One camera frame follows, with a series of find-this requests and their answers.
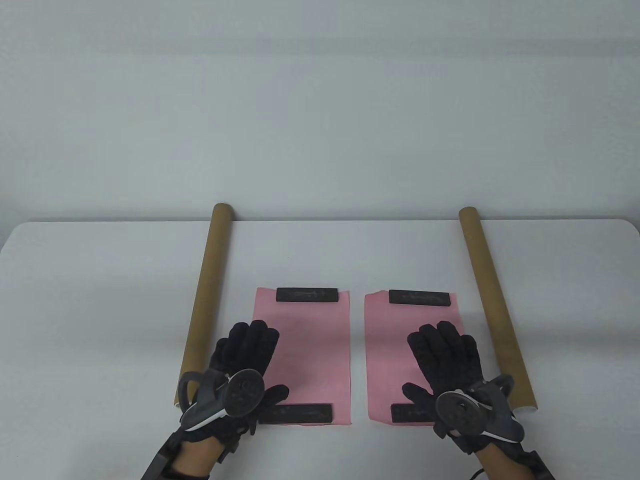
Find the person's left hand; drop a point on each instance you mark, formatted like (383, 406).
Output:
(245, 350)

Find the person's right hand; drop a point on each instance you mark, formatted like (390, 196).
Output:
(445, 355)

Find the pink paper sheet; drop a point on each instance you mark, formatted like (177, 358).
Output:
(305, 350)
(385, 350)

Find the brown cardboard mailing tube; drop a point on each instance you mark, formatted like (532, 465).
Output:
(487, 290)
(210, 290)

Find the black bar paperweight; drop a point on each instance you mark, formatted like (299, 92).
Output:
(419, 297)
(300, 414)
(410, 414)
(307, 294)

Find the person's right forearm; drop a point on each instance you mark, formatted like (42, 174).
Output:
(497, 465)

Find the person's left forearm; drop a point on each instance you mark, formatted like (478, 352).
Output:
(197, 460)

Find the grey hand tracker controller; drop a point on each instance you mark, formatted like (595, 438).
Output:
(242, 392)
(457, 410)

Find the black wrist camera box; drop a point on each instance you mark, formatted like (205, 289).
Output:
(537, 465)
(160, 462)

